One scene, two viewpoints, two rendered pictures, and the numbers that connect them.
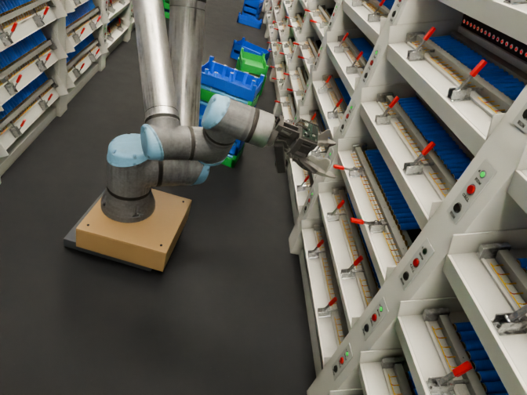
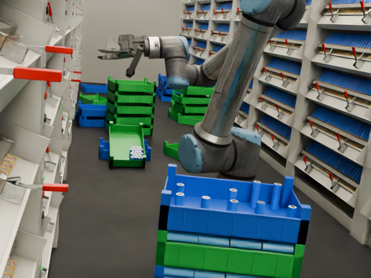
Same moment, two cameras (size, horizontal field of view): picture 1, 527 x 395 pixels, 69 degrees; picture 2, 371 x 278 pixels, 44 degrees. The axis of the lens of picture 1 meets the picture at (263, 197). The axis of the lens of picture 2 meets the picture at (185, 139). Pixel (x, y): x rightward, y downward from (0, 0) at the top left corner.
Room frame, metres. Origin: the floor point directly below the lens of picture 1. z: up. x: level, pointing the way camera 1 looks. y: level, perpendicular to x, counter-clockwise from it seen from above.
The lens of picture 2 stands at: (2.82, 0.25, 0.81)
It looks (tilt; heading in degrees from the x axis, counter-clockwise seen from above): 14 degrees down; 180
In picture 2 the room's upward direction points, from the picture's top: 6 degrees clockwise
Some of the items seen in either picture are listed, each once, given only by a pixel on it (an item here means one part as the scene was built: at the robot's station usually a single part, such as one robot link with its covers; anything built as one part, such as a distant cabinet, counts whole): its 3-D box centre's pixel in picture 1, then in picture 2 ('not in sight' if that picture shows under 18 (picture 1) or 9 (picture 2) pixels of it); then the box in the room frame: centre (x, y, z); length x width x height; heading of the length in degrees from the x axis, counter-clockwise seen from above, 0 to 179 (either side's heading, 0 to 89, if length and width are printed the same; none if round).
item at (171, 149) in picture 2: not in sight; (191, 149); (0.00, 0.27, 0.04); 0.30 x 0.20 x 0.08; 133
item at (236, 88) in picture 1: (230, 77); (231, 201); (1.88, 0.36, 0.44); 0.30 x 0.20 x 0.08; 90
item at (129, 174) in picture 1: (133, 164); (239, 150); (1.05, 0.46, 0.34); 0.17 x 0.15 x 0.18; 125
